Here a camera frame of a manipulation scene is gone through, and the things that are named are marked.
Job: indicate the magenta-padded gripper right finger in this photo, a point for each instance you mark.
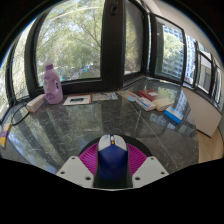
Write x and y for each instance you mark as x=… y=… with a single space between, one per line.
x=140 y=163

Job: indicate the yellow and purple book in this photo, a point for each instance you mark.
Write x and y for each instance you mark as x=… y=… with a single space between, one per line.
x=4 y=135

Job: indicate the red book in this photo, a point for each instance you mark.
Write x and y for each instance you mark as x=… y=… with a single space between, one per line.
x=148 y=94

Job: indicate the light blue small packet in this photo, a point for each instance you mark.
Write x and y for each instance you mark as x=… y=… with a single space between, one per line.
x=132 y=96

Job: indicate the orange and white carton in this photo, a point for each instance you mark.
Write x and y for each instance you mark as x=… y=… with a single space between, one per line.
x=36 y=103

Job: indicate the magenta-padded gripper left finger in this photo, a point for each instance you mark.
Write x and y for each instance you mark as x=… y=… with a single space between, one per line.
x=87 y=161

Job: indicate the blue and white computer mouse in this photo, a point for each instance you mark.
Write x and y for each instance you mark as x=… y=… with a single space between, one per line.
x=112 y=160

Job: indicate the purple detergent bottle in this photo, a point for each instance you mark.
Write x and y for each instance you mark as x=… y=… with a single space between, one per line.
x=53 y=86

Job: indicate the orange-edged flat booklet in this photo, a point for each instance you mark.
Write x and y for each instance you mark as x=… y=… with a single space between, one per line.
x=77 y=100

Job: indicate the beige flat box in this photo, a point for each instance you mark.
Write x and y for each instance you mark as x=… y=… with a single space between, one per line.
x=163 y=104

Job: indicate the blue and white box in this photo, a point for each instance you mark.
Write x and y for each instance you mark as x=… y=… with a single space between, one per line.
x=173 y=115

